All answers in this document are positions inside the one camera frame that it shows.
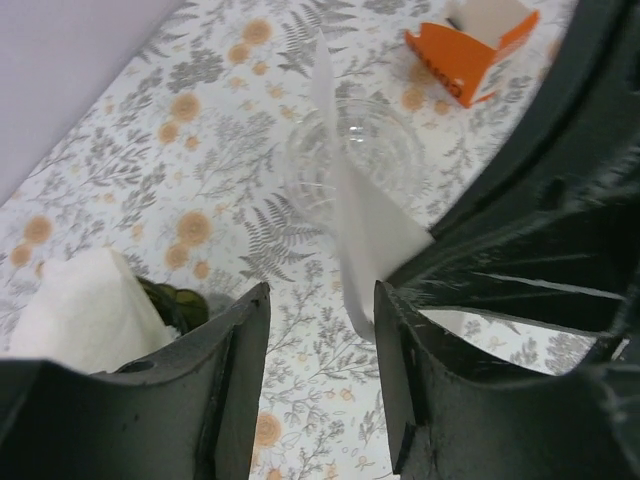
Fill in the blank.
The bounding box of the white paper coffee filter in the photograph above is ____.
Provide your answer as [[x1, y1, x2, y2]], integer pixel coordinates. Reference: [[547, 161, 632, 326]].
[[1, 248, 175, 373]]

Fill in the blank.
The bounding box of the floral patterned table mat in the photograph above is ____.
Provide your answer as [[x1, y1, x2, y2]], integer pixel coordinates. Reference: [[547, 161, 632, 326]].
[[1, 1, 639, 479]]

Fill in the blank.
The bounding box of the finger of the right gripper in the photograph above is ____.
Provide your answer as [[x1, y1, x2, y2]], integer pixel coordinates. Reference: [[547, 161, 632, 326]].
[[430, 1, 639, 239], [387, 189, 639, 335]]

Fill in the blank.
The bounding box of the clear glass cup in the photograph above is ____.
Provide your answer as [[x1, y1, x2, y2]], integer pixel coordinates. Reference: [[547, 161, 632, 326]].
[[282, 99, 424, 232]]

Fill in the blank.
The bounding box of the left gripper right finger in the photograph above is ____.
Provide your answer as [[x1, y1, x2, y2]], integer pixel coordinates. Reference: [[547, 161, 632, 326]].
[[374, 282, 639, 479]]

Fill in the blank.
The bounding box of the orange coffee filter box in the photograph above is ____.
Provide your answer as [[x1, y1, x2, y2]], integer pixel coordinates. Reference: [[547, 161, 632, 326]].
[[405, 0, 540, 108]]

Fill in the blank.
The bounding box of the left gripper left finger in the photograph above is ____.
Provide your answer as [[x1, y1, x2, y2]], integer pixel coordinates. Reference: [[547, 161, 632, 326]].
[[1, 282, 271, 479]]

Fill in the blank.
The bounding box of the green glass coffee dripper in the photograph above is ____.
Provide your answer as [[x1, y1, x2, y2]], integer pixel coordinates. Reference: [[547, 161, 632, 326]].
[[137, 277, 209, 335]]

